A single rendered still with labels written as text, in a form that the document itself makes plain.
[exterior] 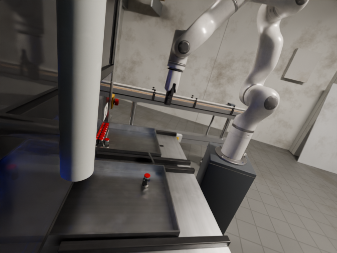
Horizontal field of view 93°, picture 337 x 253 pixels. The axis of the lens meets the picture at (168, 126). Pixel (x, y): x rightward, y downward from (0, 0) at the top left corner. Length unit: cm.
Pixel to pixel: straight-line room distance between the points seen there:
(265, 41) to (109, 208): 88
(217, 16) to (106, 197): 77
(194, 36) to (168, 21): 363
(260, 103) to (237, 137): 22
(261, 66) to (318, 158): 384
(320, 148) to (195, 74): 308
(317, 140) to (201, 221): 407
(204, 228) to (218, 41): 389
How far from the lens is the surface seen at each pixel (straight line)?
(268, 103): 85
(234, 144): 95
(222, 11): 81
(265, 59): 90
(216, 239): 52
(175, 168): 67
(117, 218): 50
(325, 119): 450
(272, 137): 470
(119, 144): 79
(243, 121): 91
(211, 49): 412
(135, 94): 165
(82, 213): 52
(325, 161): 470
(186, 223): 54
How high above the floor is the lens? 129
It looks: 22 degrees down
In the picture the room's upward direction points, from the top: 15 degrees clockwise
